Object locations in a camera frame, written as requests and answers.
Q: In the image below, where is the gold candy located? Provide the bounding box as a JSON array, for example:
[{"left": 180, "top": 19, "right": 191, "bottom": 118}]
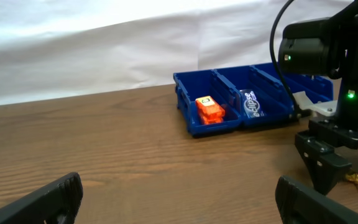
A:
[{"left": 344, "top": 172, "right": 358, "bottom": 192}]

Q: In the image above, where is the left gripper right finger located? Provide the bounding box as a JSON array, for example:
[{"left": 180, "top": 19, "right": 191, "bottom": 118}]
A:
[{"left": 274, "top": 175, "right": 358, "bottom": 224}]

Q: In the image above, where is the blue candy pack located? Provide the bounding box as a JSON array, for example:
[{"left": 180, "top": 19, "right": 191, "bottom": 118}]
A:
[{"left": 239, "top": 88, "right": 266, "bottom": 119}]

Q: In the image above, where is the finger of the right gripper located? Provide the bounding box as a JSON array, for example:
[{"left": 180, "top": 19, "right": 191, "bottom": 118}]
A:
[{"left": 294, "top": 130, "right": 353, "bottom": 196}]

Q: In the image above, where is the blue tray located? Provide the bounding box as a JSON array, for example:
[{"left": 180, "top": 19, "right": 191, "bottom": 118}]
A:
[{"left": 172, "top": 61, "right": 335, "bottom": 139}]

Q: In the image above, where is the orange candy box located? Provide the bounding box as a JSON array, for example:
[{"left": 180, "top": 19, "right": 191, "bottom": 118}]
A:
[
  {"left": 195, "top": 95, "right": 226, "bottom": 119},
  {"left": 198, "top": 112, "right": 225, "bottom": 126}
]

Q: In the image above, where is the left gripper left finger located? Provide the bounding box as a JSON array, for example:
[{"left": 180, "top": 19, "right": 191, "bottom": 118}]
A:
[{"left": 0, "top": 172, "right": 84, "bottom": 224}]

